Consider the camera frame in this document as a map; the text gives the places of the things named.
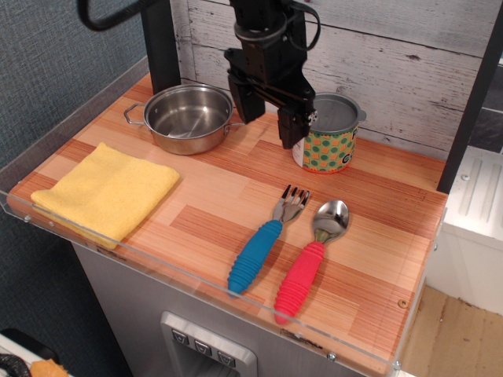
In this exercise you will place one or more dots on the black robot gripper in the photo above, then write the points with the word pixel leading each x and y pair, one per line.
pixel 269 68

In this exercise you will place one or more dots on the toy can with grey lid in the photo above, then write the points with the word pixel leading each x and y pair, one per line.
pixel 330 144

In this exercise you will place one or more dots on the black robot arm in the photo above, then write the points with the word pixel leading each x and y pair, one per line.
pixel 272 16

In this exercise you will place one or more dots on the stainless steel pot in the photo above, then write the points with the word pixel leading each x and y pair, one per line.
pixel 186 120

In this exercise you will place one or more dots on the yellow folded cloth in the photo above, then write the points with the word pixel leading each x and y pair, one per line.
pixel 107 195

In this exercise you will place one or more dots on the grey toy fridge cabinet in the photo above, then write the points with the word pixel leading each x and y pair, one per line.
pixel 133 303

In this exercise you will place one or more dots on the silver dispenser button panel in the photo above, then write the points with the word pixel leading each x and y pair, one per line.
pixel 196 351

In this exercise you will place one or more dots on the orange object at corner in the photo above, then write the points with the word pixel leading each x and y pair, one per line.
pixel 47 368

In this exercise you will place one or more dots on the red handled spoon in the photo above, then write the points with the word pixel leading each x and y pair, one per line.
pixel 329 223

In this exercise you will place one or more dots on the blue handled fork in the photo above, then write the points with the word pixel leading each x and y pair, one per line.
pixel 251 259

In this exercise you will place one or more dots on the clear acrylic guard rail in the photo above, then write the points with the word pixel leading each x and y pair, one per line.
pixel 367 288

